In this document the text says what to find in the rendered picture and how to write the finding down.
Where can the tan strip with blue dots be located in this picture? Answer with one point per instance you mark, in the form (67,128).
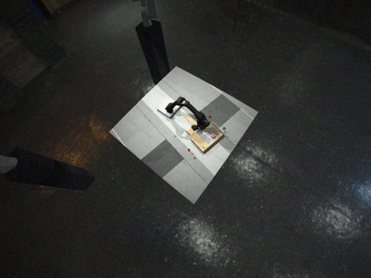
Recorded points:
(190,119)

